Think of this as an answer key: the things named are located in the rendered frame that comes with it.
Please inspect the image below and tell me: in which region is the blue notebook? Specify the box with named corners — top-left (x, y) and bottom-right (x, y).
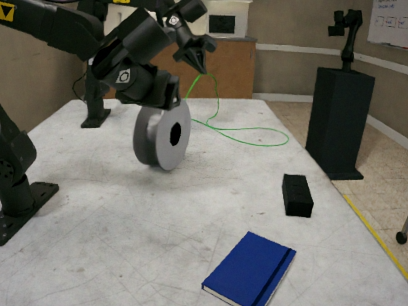
top-left (201, 231), bottom-right (297, 306)

